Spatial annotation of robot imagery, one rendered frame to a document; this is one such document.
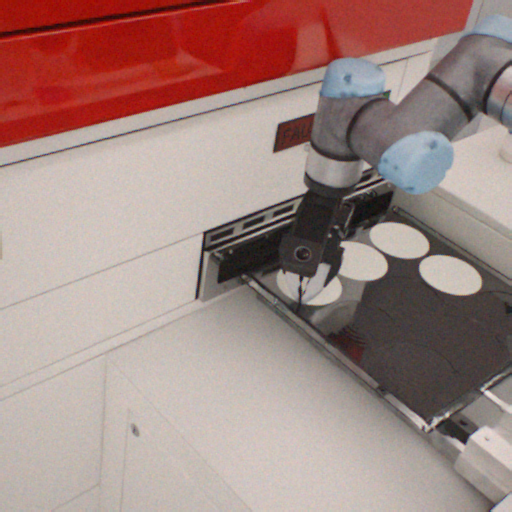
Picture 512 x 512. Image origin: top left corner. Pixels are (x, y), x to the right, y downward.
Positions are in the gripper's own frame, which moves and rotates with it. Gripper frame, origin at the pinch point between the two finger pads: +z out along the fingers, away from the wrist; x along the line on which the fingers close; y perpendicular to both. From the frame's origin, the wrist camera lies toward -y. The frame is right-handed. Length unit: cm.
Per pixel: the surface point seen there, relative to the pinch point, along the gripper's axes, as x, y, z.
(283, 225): 7.0, 12.8, -2.6
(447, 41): 2, 327, 73
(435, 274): -17.7, 18.1, 1.3
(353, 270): -5.4, 12.4, 1.3
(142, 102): 19.4, -16.7, -32.8
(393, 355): -15.0, -3.7, 1.4
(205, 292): 14.3, -0.1, 4.5
